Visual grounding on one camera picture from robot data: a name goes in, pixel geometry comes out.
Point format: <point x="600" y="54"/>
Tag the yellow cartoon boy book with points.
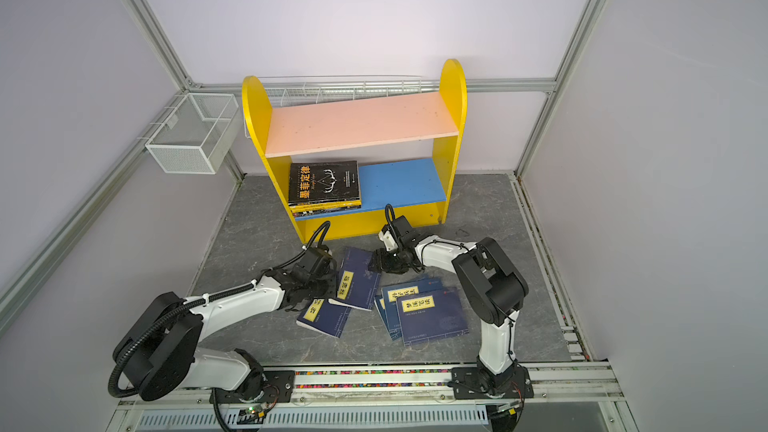
<point x="322" y="206"/>

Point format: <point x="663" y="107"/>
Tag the white wire rack basket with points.
<point x="311" y="90"/>

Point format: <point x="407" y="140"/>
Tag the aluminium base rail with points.
<point x="319" y="385"/>

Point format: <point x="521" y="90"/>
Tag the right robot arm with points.
<point x="494" y="288"/>

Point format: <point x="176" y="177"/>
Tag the black yellow title book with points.
<point x="322" y="182"/>

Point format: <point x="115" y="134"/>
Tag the navy book large right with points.
<point x="430" y="316"/>

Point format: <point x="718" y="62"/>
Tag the white vented cable duct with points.
<point x="322" y="418"/>

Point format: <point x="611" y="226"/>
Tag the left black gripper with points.
<point x="331" y="279"/>

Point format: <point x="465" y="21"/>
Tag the yellow bookshelf pink blue shelves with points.
<point x="419" y="188"/>

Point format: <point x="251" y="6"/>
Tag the white mesh box basket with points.
<point x="197" y="134"/>

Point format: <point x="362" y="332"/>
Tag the black wolf eye book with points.
<point x="306" y="215"/>

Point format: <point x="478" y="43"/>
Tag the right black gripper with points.
<point x="381" y="264"/>

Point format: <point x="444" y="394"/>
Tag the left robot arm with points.
<point x="162" y="352"/>

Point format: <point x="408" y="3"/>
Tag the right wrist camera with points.
<point x="388" y="239"/>

